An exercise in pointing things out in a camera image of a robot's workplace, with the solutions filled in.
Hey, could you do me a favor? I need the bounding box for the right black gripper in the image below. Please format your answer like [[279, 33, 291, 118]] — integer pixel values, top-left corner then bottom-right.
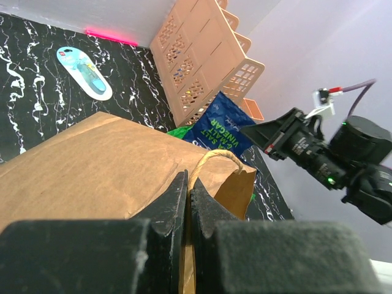
[[240, 108, 350, 190]]

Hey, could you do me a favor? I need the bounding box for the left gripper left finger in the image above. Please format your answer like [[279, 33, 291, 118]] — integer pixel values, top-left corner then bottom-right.
[[1, 171, 188, 293]]

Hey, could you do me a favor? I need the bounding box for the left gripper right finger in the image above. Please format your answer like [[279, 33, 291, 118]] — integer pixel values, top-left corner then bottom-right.
[[190, 181, 382, 293]]

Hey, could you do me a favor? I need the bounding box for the blue Burts chips bag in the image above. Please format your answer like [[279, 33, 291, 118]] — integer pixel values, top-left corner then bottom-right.
[[183, 92, 255, 157]]

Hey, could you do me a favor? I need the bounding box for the green Chuba cassava chips bag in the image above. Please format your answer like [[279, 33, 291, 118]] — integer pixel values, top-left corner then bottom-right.
[[167, 125, 193, 139]]

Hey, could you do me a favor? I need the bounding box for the brown paper bag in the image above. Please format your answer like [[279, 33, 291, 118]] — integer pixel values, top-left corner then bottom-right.
[[1, 113, 255, 293]]

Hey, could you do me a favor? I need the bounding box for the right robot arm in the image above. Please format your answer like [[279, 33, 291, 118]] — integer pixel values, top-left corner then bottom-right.
[[241, 108, 391, 225]]

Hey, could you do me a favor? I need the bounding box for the orange plastic file organizer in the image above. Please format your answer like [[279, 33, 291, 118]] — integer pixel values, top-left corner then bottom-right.
[[150, 0, 265, 127]]

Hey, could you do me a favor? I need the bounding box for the blue correction tape blister pack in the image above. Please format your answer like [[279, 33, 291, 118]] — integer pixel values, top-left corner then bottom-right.
[[56, 47, 113, 102]]

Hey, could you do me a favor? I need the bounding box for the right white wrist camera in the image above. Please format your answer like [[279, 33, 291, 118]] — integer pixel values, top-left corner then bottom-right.
[[306, 87, 343, 119]]

